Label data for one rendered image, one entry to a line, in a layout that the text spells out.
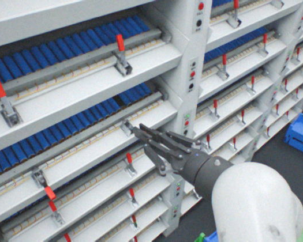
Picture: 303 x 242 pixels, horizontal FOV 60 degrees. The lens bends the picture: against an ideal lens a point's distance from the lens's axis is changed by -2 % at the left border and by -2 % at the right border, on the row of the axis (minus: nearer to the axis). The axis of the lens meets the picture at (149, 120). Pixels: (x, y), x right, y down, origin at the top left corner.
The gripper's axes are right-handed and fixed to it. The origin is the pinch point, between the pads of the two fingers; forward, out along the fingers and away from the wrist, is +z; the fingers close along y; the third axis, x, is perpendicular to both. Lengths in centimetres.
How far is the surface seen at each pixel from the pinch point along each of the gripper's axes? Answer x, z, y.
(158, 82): 3.4, 14.4, 17.7
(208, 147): -40, 14, 43
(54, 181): -4.0, 6.6, -24.2
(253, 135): -60, 17, 88
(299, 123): -86, 15, 152
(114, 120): 1.1, 10.6, -2.5
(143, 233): -79, 24, 6
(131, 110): 1.2, 10.8, 3.8
